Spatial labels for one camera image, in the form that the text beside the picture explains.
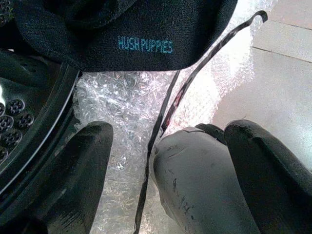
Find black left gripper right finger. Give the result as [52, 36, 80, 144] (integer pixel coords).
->
[223, 119, 312, 234]

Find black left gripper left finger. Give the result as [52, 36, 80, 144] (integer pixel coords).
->
[0, 120, 115, 234]

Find black Hush Puppies sock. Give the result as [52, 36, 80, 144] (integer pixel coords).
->
[14, 0, 239, 73]

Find white front load washing machine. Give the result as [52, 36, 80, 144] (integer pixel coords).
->
[0, 0, 83, 197]

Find clear bubble wrap sheet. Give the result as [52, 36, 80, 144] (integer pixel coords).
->
[72, 0, 276, 234]

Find black cable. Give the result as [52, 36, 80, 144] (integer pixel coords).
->
[133, 70, 182, 234]
[159, 10, 269, 134]

